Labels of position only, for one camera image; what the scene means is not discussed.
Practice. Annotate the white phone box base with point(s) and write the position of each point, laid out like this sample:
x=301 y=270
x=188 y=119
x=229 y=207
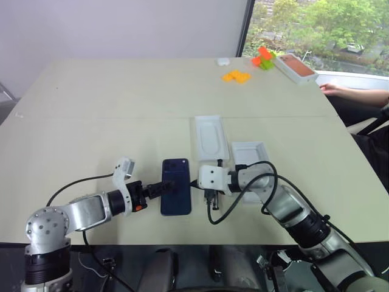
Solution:
x=209 y=137

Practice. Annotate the person's bare hand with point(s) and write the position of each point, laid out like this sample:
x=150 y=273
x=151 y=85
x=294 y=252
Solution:
x=332 y=89

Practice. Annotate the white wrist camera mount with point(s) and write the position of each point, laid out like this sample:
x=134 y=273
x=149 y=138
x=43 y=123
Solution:
x=212 y=178
x=120 y=179

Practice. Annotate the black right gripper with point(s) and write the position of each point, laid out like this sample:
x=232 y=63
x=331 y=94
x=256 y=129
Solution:
x=212 y=199

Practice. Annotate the yellow toy brick cluster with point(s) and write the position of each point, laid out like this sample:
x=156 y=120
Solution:
x=237 y=76

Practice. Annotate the person's dark clothed body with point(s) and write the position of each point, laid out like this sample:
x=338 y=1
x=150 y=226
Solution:
x=373 y=152

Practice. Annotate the small white earbud case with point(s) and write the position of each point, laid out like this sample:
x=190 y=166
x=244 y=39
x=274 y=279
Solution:
x=223 y=61

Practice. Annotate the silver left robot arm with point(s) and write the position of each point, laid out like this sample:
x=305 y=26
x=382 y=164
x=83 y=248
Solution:
x=88 y=210

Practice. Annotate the white phone box lid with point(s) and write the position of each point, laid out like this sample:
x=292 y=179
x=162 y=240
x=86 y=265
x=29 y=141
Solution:
x=249 y=152

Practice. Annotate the person's bare forearm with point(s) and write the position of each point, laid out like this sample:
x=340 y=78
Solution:
x=364 y=96

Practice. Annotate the white window sill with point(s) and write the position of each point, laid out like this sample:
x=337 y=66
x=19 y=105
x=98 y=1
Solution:
x=352 y=79

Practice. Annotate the phone box with orange print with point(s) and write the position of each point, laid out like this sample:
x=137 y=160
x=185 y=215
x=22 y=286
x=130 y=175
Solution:
x=296 y=68

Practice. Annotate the dark blue smartphone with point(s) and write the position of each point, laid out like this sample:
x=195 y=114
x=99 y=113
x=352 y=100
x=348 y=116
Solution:
x=176 y=200

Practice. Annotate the black window frame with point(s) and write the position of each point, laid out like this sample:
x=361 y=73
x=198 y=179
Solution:
x=245 y=27

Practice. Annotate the green toy brick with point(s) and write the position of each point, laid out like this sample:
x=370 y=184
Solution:
x=269 y=64

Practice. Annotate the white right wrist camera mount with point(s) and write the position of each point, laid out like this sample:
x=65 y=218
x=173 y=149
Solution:
x=212 y=178

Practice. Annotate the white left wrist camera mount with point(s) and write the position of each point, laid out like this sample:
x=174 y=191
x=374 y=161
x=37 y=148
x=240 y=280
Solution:
x=120 y=179

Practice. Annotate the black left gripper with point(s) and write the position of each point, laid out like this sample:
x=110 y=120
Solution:
x=138 y=194

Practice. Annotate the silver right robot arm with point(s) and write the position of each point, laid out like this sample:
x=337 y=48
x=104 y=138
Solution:
x=288 y=203

